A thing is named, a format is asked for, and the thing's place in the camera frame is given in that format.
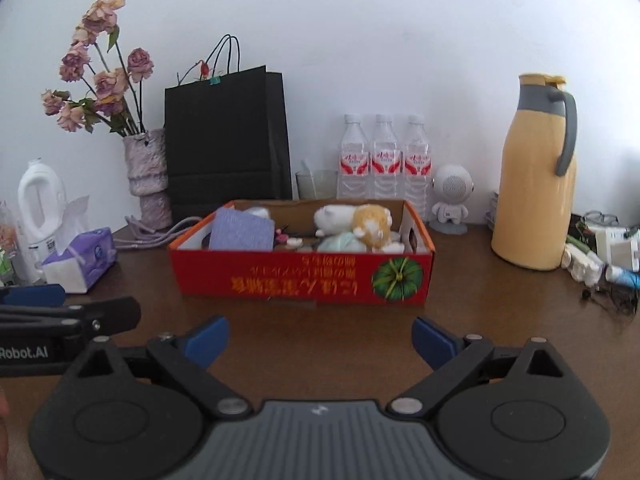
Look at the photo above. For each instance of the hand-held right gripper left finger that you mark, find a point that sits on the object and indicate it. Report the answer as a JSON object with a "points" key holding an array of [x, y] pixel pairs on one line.
{"points": [[207, 340]]}

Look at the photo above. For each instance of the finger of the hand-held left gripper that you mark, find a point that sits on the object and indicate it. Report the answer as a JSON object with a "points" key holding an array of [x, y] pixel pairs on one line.
{"points": [[30, 295], [115, 312]]}

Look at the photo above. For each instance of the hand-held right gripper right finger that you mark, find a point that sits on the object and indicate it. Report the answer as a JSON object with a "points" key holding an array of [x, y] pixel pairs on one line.
{"points": [[432, 342]]}

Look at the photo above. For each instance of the orange cardboard box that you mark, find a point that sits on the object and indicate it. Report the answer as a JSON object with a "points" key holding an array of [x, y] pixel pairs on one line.
{"points": [[300, 280]]}

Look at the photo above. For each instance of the yellow plush toy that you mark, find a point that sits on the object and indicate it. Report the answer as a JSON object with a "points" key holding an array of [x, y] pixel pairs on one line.
{"points": [[372, 225]]}

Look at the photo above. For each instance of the light green cloth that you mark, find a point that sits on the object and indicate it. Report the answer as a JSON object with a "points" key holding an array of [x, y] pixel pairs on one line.
{"points": [[340, 243]]}

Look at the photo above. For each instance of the white plush toy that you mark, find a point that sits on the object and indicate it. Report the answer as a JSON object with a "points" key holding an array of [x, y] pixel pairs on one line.
{"points": [[335, 217]]}

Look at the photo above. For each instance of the person's left hand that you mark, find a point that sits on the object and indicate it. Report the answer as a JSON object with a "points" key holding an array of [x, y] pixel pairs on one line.
{"points": [[3, 425]]}

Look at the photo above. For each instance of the printed plastic packet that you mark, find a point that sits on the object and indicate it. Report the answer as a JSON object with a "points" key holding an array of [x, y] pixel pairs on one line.
{"points": [[10, 250]]}

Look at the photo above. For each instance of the purple tissue pack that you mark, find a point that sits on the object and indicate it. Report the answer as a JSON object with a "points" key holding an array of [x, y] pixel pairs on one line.
{"points": [[85, 255]]}

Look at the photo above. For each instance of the white detergent bottle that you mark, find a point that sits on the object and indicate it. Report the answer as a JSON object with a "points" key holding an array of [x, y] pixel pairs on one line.
{"points": [[42, 210]]}

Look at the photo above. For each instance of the white astronaut speaker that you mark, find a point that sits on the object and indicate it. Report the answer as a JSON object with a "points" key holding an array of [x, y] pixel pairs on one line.
{"points": [[452, 185]]}

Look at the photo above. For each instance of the green small item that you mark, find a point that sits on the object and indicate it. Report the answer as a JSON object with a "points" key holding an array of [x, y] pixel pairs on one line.
{"points": [[580, 244]]}

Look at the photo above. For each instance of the red label water bottle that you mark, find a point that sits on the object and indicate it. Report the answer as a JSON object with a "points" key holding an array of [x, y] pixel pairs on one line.
{"points": [[354, 160], [385, 160], [416, 160]]}

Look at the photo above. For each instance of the yellow thermos jug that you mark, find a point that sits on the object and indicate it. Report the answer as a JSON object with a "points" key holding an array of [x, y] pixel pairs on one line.
{"points": [[535, 185]]}

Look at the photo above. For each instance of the clear straw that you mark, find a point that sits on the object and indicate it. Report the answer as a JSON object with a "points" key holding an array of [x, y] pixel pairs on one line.
{"points": [[308, 177]]}

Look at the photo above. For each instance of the glass cup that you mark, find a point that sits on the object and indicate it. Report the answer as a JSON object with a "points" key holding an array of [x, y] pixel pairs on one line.
{"points": [[320, 185]]}

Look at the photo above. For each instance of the blue and white tube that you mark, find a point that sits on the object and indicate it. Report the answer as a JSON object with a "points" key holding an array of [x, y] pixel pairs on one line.
{"points": [[622, 276]]}

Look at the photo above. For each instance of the black paper bag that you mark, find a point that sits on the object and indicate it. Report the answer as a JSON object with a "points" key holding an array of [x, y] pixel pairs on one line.
{"points": [[220, 135]]}

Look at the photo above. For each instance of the eyeglasses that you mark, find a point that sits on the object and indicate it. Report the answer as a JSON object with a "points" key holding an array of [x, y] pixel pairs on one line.
{"points": [[600, 218]]}

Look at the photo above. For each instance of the dried rose bouquet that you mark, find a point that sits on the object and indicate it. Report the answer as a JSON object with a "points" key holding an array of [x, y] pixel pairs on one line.
{"points": [[105, 85]]}

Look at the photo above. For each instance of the red dried flower bud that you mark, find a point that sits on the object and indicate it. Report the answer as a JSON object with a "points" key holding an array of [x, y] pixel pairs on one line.
{"points": [[203, 67]]}

